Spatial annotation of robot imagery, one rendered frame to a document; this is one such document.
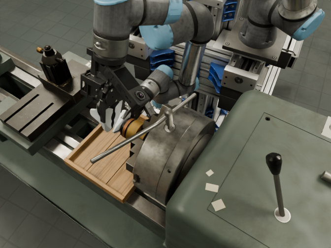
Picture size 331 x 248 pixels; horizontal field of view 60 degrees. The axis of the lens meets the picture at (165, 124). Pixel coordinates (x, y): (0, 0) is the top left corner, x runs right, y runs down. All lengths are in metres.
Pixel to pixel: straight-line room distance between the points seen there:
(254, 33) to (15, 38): 2.78
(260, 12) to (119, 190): 0.84
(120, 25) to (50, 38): 2.81
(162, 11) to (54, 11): 3.21
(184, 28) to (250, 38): 0.39
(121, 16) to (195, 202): 0.44
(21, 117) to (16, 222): 1.05
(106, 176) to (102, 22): 0.70
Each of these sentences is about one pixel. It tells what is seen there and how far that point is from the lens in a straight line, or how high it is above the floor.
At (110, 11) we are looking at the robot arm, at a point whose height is 1.60.
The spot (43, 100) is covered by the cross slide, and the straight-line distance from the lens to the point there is 1.35.
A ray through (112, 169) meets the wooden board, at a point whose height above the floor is 0.88.
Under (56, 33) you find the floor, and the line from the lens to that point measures 3.45.
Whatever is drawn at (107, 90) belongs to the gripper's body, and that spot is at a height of 1.44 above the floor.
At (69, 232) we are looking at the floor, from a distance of 2.07.
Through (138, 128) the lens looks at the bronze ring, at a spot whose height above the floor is 1.13.
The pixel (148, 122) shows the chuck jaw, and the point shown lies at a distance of 0.96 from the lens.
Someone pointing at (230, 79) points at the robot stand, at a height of 1.07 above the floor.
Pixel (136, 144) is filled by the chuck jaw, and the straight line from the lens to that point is 0.95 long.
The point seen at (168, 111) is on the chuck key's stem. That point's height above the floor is 1.32.
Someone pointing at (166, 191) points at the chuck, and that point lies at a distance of 0.83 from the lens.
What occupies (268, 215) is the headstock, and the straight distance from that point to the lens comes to 0.72.
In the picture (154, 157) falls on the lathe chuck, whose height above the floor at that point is 1.20.
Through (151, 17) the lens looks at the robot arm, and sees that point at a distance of 0.63.
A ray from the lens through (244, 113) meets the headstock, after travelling 0.86.
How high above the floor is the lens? 1.90
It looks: 54 degrees down
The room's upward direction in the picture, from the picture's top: straight up
